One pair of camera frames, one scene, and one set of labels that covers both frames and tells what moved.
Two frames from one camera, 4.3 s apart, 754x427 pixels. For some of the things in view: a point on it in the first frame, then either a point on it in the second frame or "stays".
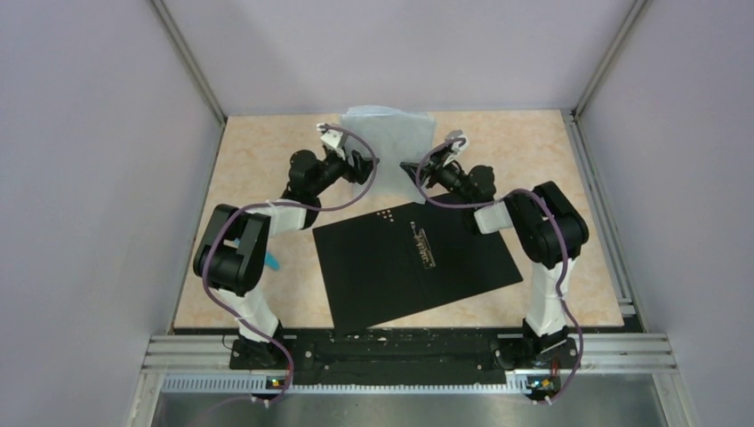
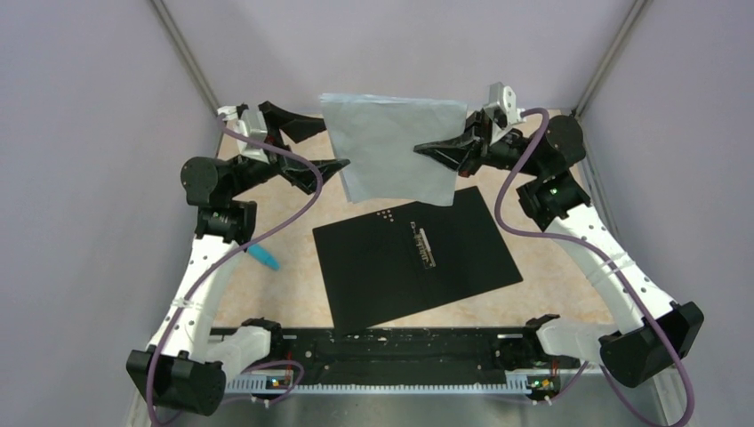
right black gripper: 420,173 → 453,151
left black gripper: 361,170 → 297,126
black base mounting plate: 405,358 stays
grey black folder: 407,258 stays
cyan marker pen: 270,261 stays
